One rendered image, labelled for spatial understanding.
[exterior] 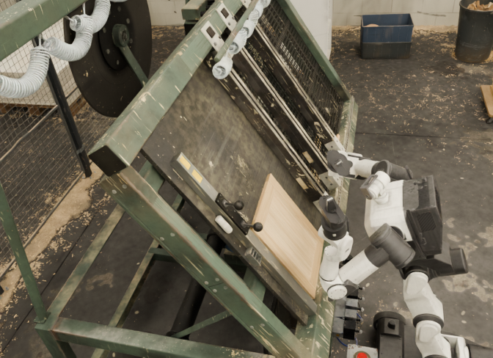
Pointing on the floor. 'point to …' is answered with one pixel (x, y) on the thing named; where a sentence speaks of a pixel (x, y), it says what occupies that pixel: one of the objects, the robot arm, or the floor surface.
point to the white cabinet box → (315, 12)
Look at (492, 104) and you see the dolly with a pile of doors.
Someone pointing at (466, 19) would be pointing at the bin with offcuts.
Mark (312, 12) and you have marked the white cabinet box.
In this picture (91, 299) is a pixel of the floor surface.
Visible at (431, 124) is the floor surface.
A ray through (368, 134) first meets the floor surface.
